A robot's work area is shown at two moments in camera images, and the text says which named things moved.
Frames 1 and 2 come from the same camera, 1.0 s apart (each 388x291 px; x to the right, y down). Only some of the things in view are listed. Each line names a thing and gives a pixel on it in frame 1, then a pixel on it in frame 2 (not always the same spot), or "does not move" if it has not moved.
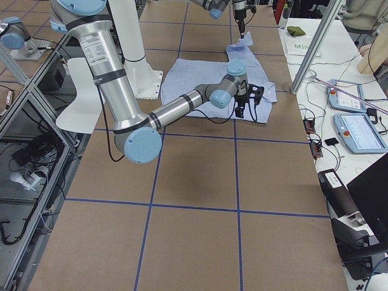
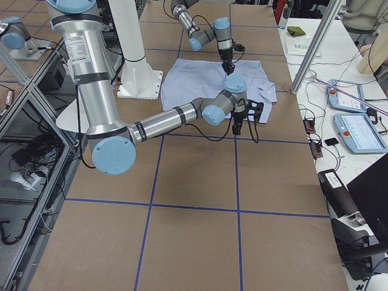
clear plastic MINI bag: x=298 y=45 does not move
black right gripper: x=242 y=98 → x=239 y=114
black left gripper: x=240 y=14 → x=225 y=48
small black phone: x=331 y=141 does not move
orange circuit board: x=309 y=125 does not move
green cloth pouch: x=296 y=31 does not move
